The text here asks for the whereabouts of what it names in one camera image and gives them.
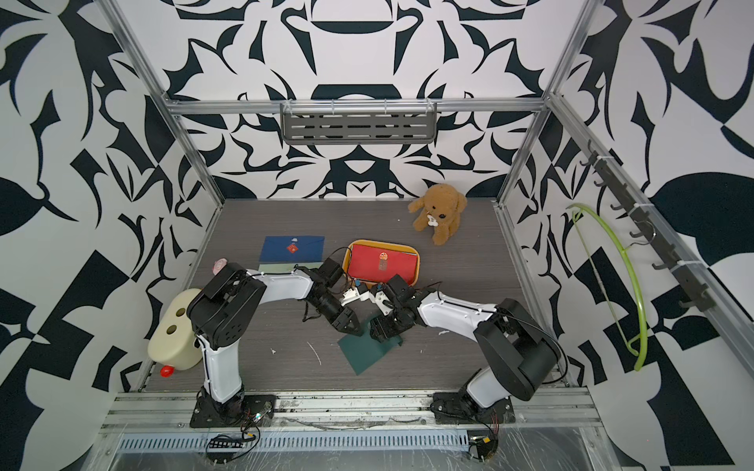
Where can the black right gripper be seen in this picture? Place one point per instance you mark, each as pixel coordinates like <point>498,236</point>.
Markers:
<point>380,329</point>

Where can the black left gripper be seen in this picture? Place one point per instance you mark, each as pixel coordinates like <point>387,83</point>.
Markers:
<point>347,321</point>

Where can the dark green envelope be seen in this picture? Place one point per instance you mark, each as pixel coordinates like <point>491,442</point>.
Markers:
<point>363,352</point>

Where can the red envelope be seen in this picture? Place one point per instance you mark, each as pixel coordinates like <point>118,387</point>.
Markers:
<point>374,264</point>

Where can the light green envelope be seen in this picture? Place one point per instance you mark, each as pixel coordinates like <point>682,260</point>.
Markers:
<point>286,267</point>

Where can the yellow plastic storage box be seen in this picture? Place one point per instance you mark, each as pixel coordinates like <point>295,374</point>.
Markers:
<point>379,244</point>

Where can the dark blue envelope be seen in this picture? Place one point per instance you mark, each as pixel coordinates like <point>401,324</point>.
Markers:
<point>292,249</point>

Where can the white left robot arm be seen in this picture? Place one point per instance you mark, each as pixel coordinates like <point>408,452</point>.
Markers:
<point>221,313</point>

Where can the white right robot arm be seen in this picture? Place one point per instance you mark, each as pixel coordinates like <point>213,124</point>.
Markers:
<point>520,355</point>

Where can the brown plush dog toy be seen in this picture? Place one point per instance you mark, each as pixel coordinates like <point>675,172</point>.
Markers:
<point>439,209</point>

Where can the small pink toy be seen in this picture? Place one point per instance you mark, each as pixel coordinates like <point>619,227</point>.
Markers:
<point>219,265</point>

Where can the grey perforated metal shelf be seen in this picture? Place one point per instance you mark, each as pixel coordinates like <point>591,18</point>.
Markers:
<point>345,122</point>

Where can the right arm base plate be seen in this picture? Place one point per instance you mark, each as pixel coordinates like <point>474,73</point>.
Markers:
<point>459,407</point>

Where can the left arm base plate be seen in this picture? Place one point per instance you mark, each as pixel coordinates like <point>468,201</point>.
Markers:
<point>239,411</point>

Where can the black connector block with cables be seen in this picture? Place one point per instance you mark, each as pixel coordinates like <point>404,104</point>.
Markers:
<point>224,449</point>

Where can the white slotted cable duct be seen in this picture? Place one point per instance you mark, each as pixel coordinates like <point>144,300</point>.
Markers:
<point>303,442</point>

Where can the black hook rail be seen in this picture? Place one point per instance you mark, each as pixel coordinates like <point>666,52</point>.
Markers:
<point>648,231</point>

